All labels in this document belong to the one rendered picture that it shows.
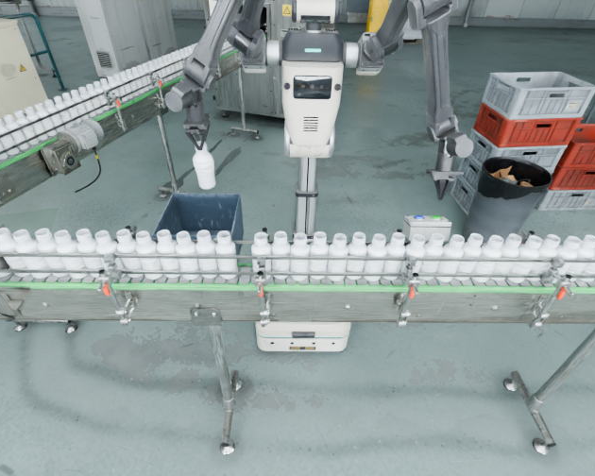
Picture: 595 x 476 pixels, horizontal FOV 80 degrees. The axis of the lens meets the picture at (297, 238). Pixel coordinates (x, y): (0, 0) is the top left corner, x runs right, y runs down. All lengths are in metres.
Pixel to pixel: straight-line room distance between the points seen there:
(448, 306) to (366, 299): 0.28
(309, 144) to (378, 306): 0.72
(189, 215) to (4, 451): 1.38
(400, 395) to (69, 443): 1.65
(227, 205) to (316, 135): 0.53
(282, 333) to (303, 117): 1.12
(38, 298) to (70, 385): 1.01
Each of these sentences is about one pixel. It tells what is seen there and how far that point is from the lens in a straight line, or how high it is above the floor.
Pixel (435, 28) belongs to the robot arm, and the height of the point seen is 1.69.
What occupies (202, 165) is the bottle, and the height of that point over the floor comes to 1.25.
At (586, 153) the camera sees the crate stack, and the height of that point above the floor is 0.57.
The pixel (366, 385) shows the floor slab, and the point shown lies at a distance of 2.12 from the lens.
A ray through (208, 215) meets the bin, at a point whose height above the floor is 0.83.
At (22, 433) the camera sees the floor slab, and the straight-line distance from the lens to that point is 2.35.
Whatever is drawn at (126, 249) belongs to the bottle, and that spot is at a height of 1.12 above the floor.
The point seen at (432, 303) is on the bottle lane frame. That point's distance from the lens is 1.29.
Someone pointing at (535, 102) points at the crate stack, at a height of 1.01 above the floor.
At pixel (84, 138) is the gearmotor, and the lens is 2.30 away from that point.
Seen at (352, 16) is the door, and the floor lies 0.19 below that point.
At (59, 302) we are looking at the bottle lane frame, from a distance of 1.42.
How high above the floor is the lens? 1.84
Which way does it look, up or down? 39 degrees down
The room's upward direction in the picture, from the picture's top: 2 degrees clockwise
